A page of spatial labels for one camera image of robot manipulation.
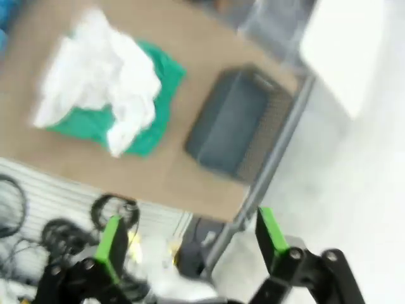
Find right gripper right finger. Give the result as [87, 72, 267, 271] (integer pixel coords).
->
[249, 207, 368, 304]

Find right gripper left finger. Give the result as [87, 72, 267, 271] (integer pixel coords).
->
[33, 215, 130, 304]

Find green shorts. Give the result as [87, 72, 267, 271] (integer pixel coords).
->
[44, 39, 187, 159]

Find white t-shirt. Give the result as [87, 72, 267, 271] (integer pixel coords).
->
[33, 9, 164, 159]

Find black power box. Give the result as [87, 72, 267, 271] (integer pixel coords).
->
[175, 217, 228, 276]

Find dark grey plastic basket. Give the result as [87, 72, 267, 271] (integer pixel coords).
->
[184, 64, 296, 185]

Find white table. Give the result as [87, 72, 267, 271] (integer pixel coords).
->
[299, 0, 389, 121]

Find black cable coil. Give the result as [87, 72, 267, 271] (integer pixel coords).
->
[0, 174, 28, 238]
[90, 193, 140, 232]
[40, 218, 99, 254]

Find ribbed aluminium base plate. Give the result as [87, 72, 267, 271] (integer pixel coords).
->
[0, 156, 194, 254]

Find grey metal table frame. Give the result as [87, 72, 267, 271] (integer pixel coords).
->
[202, 74, 317, 279]

